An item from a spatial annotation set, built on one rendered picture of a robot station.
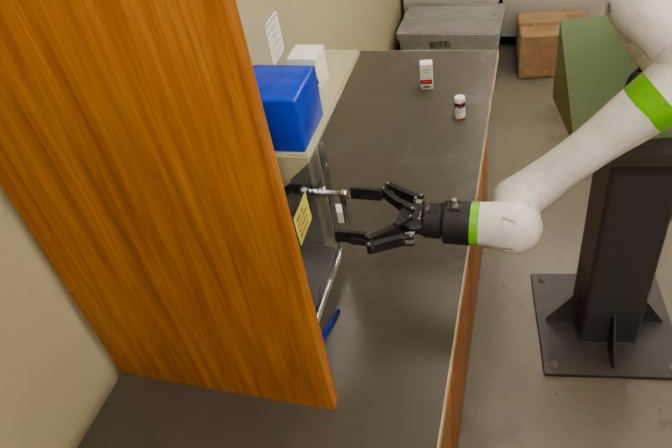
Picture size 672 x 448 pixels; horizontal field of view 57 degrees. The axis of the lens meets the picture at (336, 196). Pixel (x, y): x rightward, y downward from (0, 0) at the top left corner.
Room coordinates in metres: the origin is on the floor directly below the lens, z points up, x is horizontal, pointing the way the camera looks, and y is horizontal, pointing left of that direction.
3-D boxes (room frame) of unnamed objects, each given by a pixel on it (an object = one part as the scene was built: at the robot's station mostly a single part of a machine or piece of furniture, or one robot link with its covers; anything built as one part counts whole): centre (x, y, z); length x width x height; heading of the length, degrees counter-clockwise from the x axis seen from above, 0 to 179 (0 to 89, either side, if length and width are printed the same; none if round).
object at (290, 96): (0.81, 0.06, 1.56); 0.10 x 0.10 x 0.09; 68
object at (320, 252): (0.92, 0.07, 1.19); 0.30 x 0.01 x 0.40; 157
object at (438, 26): (3.46, -0.88, 0.17); 0.60 x 0.42 x 0.33; 66
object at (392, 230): (0.92, -0.10, 1.14); 0.11 x 0.01 x 0.04; 109
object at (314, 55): (0.94, 0.01, 1.54); 0.05 x 0.05 x 0.06; 68
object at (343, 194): (1.01, 0.00, 1.17); 0.05 x 0.03 x 0.10; 67
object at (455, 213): (0.91, -0.23, 1.15); 0.09 x 0.06 x 0.12; 158
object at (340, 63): (0.90, 0.02, 1.46); 0.32 x 0.12 x 0.10; 158
